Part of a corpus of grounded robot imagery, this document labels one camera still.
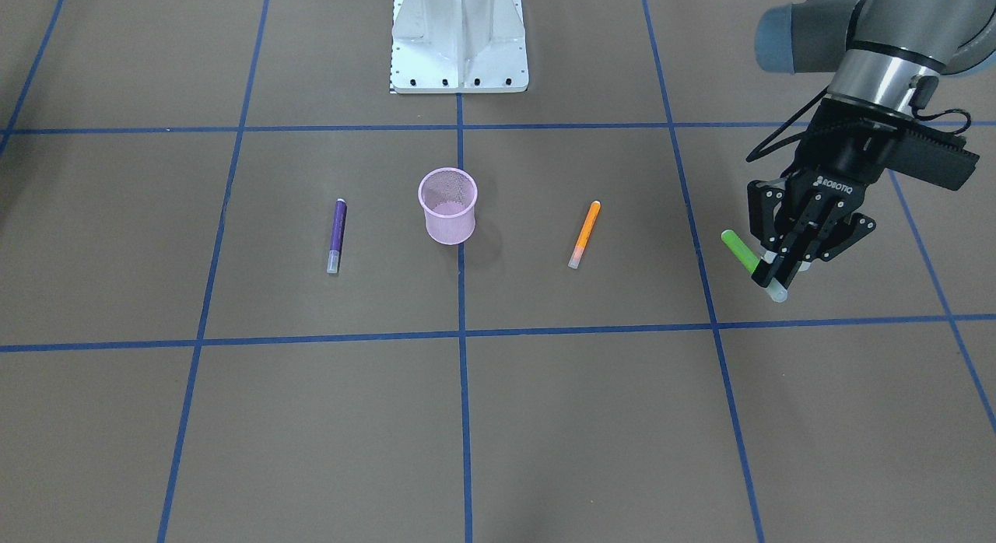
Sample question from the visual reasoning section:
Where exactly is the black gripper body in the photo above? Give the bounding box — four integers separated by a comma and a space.
783, 100, 903, 226

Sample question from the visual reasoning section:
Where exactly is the green highlighter pen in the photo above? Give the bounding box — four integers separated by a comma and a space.
720, 229, 787, 304

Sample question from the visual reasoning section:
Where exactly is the orange highlighter pen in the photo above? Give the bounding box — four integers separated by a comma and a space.
568, 200, 601, 270

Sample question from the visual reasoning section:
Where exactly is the purple marker pen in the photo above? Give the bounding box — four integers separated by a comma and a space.
326, 198, 348, 275

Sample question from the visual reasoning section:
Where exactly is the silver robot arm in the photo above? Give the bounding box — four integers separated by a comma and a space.
747, 0, 994, 289

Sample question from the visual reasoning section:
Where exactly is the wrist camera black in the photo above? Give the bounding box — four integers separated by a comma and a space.
886, 124, 980, 191

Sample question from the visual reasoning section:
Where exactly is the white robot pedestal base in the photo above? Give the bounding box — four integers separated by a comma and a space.
389, 0, 530, 94

